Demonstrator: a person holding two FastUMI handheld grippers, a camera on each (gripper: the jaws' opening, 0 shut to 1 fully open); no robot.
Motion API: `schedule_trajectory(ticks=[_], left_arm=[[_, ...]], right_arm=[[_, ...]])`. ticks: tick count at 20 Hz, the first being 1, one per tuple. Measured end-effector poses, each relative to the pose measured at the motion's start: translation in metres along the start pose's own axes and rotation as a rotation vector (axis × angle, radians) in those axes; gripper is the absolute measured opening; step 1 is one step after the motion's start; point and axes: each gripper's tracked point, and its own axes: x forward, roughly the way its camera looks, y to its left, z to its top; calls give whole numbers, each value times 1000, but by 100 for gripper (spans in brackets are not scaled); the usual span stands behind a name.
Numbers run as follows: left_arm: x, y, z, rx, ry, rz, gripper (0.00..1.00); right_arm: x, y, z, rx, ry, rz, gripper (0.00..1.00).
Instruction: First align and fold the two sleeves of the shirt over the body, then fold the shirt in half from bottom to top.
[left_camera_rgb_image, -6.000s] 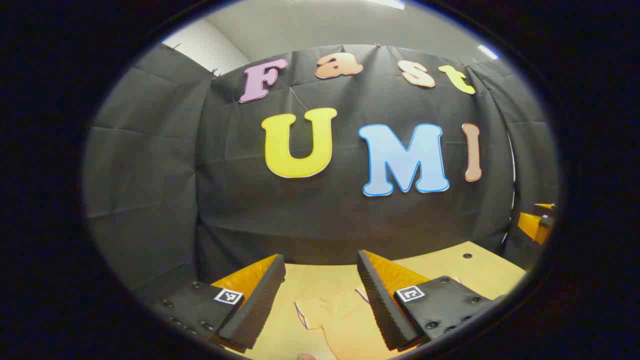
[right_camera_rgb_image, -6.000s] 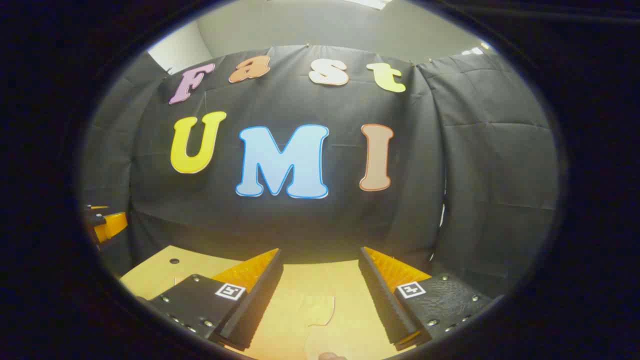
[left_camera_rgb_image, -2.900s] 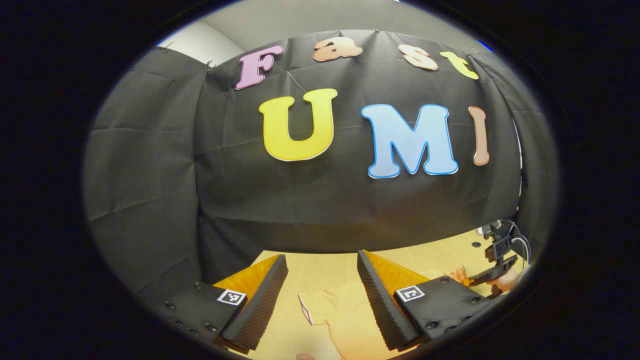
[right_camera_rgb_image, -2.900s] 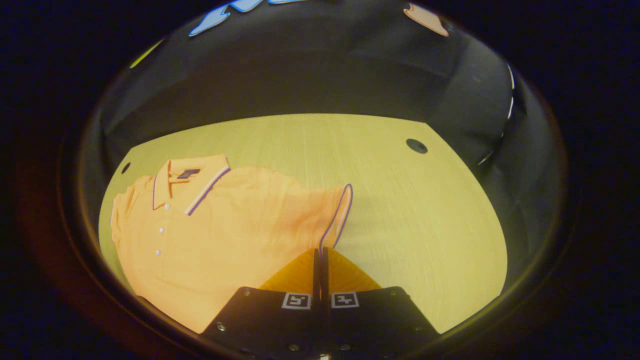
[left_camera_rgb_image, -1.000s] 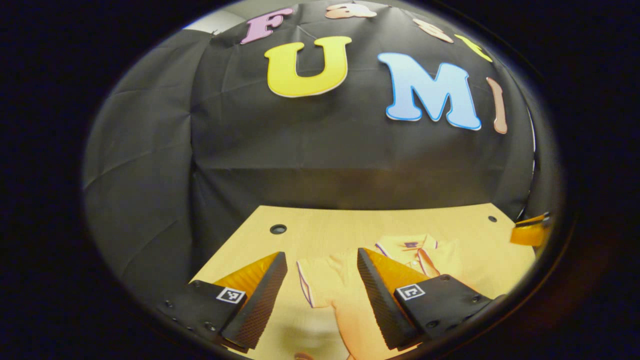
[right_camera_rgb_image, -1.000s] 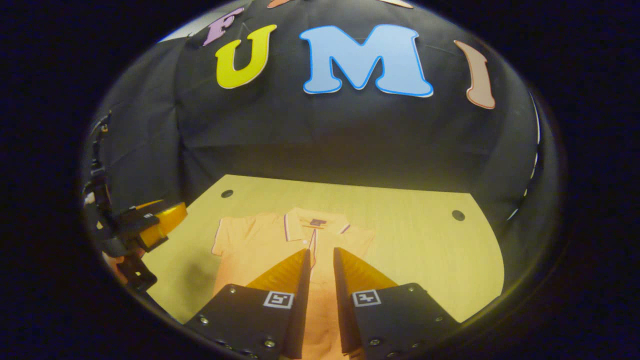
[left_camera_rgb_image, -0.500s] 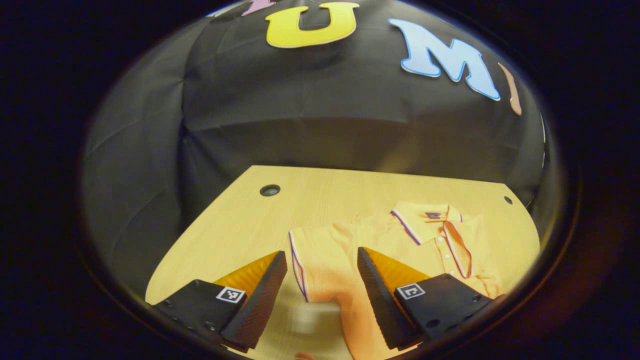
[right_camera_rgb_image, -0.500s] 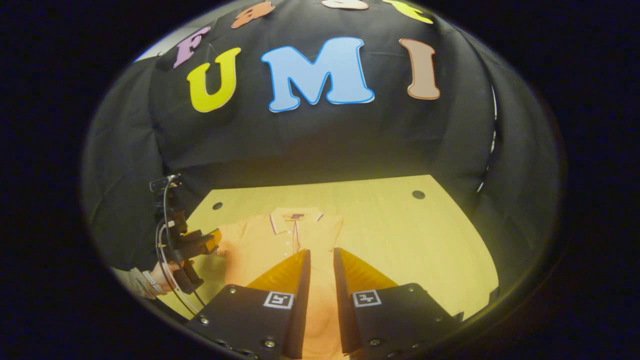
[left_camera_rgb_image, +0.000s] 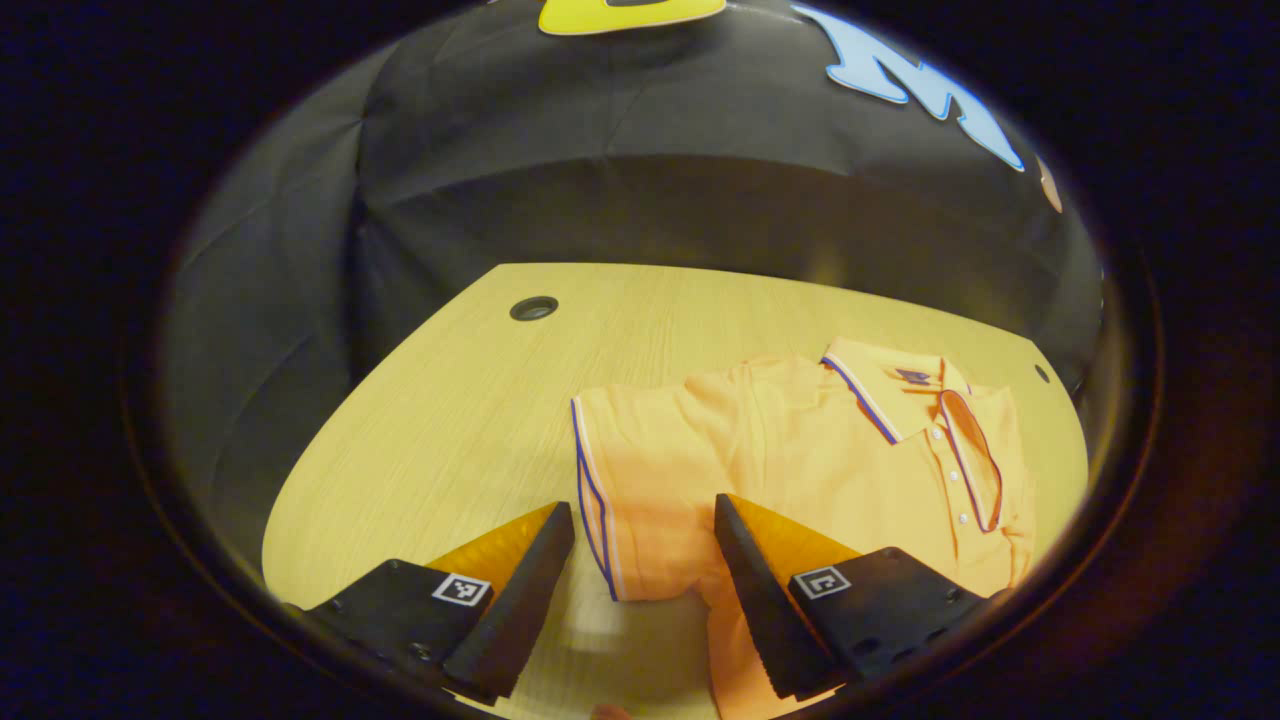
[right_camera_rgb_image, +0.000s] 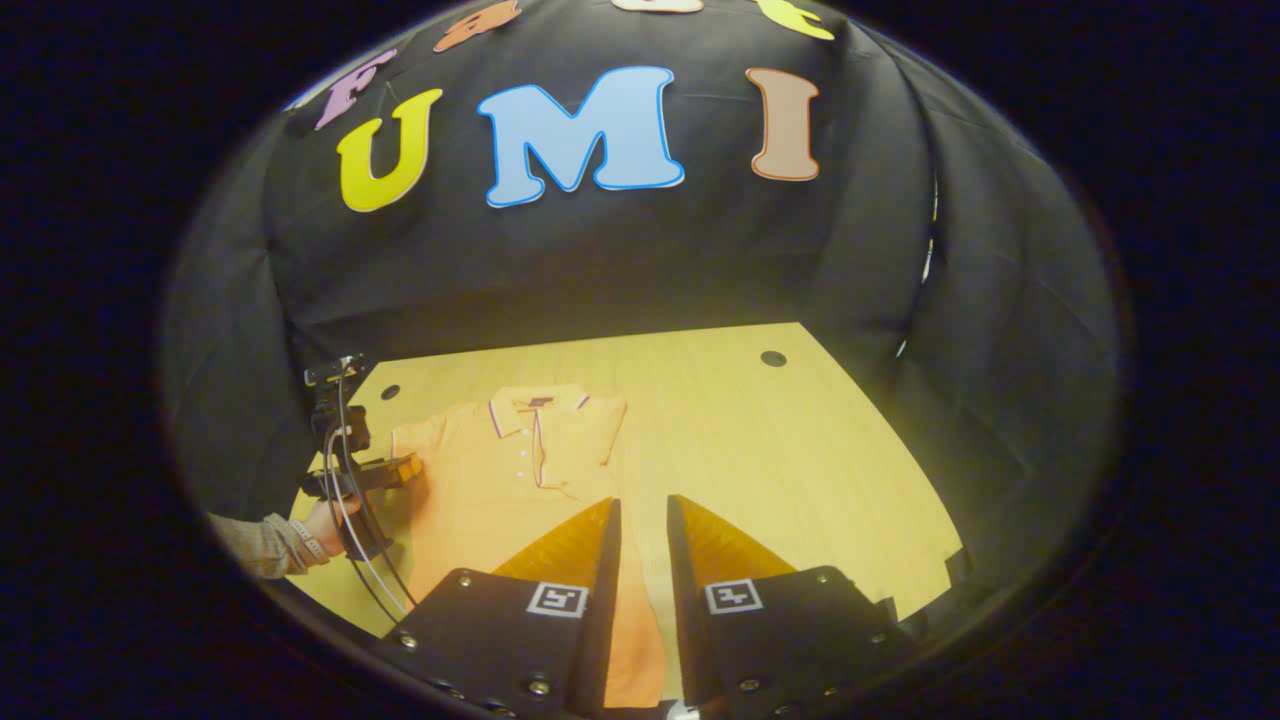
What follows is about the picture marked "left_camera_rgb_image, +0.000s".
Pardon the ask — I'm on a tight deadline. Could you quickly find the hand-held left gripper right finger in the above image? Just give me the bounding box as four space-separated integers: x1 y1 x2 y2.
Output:
713 493 1011 701

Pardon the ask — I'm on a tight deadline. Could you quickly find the black backdrop cloth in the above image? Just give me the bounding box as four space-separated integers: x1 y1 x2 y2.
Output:
160 0 1106 601

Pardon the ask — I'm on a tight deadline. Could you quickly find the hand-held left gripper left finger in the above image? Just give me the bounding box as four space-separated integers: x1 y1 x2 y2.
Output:
285 502 576 706

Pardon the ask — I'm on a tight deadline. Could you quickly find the orange T-shirt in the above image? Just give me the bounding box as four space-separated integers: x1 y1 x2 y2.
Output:
570 337 1038 720

